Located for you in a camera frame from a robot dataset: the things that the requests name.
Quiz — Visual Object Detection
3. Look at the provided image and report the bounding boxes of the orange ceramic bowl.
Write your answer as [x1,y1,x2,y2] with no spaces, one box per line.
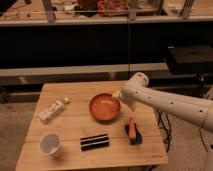
[89,93,120,121]

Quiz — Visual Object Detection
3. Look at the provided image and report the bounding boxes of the wooden table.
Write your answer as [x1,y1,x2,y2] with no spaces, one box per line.
[16,81,168,171]

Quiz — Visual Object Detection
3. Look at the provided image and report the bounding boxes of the long wooden shelf bench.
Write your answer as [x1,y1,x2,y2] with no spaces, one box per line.
[0,63,169,86]

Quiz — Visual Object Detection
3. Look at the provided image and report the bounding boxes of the black striped rectangular block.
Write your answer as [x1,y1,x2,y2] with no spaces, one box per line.
[80,134,109,151]

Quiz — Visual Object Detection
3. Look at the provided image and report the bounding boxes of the white plastic bottle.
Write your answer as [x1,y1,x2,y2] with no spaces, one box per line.
[38,97,69,124]

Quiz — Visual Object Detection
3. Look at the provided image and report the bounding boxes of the black cables on floor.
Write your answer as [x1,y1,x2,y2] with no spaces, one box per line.
[153,108,213,154]

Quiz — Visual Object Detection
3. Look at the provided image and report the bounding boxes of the orange carrot toy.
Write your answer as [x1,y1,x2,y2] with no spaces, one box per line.
[129,117,136,139]

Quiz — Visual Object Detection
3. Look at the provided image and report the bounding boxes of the black box on shelf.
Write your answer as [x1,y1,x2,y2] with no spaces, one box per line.
[166,45,213,74]

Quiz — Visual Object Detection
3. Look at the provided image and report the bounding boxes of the white paper cup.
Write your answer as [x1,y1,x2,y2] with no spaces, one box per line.
[39,133,62,158]

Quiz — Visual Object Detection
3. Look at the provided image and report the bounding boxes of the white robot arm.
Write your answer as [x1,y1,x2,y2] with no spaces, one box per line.
[113,72,213,133]

